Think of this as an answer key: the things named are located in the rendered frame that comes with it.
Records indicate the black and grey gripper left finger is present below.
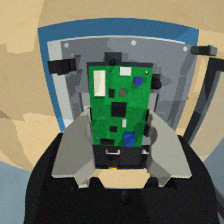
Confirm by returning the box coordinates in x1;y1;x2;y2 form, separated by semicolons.
23;107;95;224

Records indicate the green circuit board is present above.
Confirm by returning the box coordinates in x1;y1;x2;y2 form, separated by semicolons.
88;66;153;147

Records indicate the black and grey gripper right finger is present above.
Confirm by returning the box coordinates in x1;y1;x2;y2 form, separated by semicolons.
146;109;220;224

